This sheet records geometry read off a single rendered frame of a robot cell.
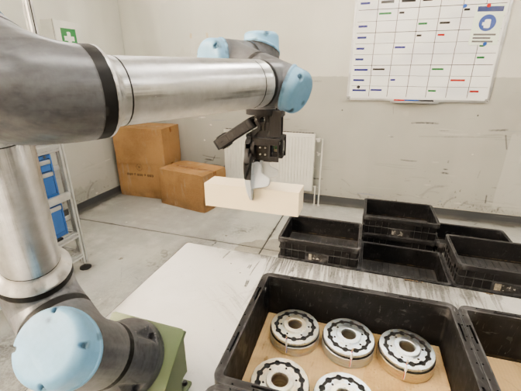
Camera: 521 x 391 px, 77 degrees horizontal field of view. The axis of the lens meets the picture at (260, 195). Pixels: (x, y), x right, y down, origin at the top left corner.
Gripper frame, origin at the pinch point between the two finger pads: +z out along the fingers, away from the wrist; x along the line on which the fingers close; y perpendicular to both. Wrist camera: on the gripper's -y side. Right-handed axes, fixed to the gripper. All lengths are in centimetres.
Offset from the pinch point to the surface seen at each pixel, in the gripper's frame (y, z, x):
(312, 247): 6, 52, 69
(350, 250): 24, 51, 68
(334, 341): 23.7, 22.6, -19.7
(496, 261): 93, 60, 96
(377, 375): 32.3, 25.8, -22.1
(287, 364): 16.0, 23.0, -27.5
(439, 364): 44, 26, -16
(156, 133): -188, 34, 225
